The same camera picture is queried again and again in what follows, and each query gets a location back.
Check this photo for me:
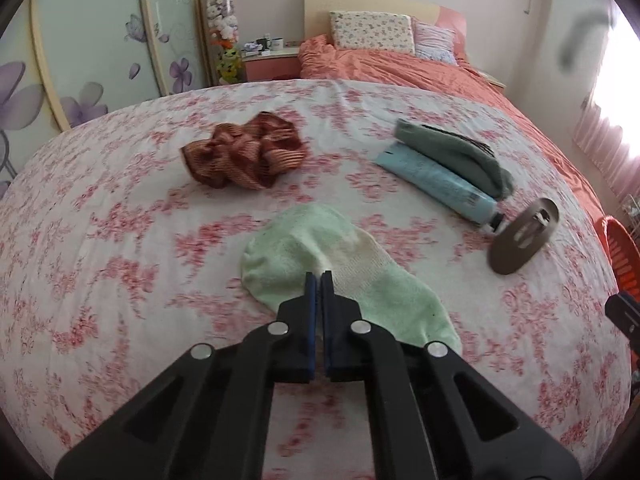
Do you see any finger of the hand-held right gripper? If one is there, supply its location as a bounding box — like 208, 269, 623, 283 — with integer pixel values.
604, 290, 640, 357

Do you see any oval metal plate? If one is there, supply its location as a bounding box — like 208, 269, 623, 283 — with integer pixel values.
487, 197, 560, 276

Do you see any pink striped pillow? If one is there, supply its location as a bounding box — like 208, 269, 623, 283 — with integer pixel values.
412, 22, 459, 65

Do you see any light blue tube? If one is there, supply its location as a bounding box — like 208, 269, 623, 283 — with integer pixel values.
374, 141, 507, 232

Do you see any beige and pink headboard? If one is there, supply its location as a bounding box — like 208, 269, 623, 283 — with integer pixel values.
303, 0, 469, 57

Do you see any pink curtain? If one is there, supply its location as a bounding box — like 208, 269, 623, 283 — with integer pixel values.
570, 10, 640, 203

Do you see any orange bed duvet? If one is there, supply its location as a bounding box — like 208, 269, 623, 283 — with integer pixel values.
298, 34, 610, 222

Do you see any red striped cloth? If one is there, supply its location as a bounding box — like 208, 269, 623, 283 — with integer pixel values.
180, 111, 309, 191

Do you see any light green sock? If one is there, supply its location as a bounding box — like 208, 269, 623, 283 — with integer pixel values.
240, 203, 464, 357

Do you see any clear tube of plush toys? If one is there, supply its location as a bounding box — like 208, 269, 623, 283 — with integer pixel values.
203, 0, 246, 86

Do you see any orange plastic laundry basket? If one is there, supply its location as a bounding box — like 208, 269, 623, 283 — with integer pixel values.
595, 215, 640, 292

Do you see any teal grey sock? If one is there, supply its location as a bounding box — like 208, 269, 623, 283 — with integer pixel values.
394, 119, 516, 199

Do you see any pink and white nightstand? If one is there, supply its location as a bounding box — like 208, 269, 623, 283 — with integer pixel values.
479, 67, 507, 92
241, 46, 301, 83

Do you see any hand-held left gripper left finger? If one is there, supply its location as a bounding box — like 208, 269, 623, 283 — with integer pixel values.
55, 271, 318, 480

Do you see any floral print pillow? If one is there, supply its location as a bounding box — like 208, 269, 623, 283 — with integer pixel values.
328, 11, 416, 57

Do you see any flower print sliding wardrobe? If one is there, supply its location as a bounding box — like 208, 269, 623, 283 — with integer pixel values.
0, 0, 212, 202

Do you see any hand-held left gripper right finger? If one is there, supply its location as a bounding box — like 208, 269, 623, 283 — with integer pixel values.
320, 270, 583, 480

